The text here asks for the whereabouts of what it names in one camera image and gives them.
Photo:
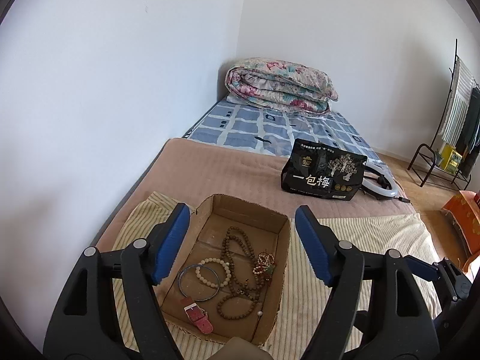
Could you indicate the pink strap wristwatch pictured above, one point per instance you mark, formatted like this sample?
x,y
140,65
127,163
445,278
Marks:
x,y
197,316

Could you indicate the black clothes rack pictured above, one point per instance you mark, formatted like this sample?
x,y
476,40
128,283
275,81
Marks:
x,y
435,163

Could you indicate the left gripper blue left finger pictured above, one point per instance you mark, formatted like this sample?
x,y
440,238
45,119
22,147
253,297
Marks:
x,y
84,324

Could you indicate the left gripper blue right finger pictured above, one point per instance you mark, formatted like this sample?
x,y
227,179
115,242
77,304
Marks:
x,y
348,272

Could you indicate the orange box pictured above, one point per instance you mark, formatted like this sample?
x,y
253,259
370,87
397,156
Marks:
x,y
463,208

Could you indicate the white ring light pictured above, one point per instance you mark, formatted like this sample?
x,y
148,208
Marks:
x,y
379,183

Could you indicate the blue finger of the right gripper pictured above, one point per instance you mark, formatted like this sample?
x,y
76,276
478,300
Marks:
x,y
427,272

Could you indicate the folded floral quilt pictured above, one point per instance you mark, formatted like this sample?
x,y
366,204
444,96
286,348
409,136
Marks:
x,y
280,85

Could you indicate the red string green pendant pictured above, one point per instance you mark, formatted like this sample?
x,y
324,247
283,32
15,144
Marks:
x,y
268,271

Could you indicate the black snack bag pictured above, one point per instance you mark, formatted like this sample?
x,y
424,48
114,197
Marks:
x,y
319,170

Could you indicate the thin blue bangle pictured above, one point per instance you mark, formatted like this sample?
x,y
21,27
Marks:
x,y
190,285

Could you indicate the pink brown blanket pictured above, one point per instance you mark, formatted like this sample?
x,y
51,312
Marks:
x,y
189,172

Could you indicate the striped hanging towel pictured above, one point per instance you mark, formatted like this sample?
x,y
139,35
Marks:
x,y
458,103

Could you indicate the blue checked bed sheet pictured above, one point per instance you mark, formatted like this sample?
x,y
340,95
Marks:
x,y
237,125

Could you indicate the cardboard box tray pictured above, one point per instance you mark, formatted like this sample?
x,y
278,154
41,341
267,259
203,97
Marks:
x,y
236,238

